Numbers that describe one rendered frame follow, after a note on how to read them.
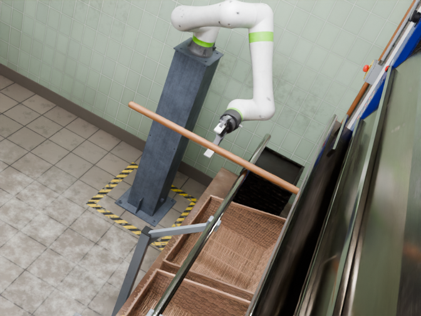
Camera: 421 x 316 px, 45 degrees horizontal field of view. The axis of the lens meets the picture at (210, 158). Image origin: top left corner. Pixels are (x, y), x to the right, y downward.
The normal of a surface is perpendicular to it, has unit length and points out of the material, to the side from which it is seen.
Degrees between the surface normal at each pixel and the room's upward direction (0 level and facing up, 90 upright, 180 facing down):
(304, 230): 9
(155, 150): 90
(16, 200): 0
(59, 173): 0
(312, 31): 90
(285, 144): 90
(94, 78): 90
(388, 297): 70
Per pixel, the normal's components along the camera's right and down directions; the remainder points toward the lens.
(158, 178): -0.40, 0.45
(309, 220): 0.45, -0.66
